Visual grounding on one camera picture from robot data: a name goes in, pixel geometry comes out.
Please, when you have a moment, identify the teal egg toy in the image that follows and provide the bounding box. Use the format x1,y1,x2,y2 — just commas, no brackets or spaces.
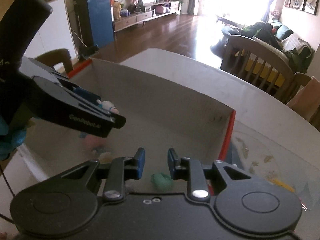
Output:
151,172,174,192

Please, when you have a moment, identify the pink figurine toy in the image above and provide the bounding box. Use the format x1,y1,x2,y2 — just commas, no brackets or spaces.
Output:
79,132,107,154

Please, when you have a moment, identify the white rabbit astronaut keychain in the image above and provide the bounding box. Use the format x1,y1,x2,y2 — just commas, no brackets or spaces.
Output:
97,100,119,114

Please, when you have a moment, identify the blue gloved left hand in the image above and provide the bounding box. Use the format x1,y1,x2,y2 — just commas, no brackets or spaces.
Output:
0,118,29,161

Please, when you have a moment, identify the dark wooden chair left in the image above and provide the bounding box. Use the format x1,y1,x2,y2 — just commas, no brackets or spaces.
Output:
35,48,74,74

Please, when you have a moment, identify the dark wooden chair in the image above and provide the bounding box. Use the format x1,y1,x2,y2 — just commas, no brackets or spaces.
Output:
35,48,74,74
220,35,294,103

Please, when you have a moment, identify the red cardboard shoebox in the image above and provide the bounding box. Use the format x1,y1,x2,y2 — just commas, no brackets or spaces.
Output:
17,60,235,192

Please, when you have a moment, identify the white cupboard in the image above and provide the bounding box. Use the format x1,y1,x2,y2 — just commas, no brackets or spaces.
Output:
24,0,78,63

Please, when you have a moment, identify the blue cabinet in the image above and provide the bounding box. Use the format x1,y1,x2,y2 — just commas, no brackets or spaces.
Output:
74,0,114,48

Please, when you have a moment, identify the yellow small box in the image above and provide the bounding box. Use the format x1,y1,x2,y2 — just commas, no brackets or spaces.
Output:
269,178,296,192

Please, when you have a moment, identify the wooden TV console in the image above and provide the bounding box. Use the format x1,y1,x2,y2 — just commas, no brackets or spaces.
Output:
113,1,180,34

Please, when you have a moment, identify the red binder clip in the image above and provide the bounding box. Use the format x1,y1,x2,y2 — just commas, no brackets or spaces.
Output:
299,197,310,212

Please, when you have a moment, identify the dark wooden chair far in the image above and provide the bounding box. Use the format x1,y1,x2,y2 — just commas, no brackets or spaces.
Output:
220,35,294,103

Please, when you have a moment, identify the wooden chair with towel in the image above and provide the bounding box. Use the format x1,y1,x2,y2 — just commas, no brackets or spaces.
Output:
282,73,319,131

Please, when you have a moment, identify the pink towel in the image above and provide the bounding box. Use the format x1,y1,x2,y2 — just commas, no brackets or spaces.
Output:
286,76,319,121

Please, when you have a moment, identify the low coffee table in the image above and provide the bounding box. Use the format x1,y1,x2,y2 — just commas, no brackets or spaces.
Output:
217,15,242,28

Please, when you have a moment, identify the sofa with clothes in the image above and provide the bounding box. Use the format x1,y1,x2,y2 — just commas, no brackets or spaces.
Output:
222,21,315,74

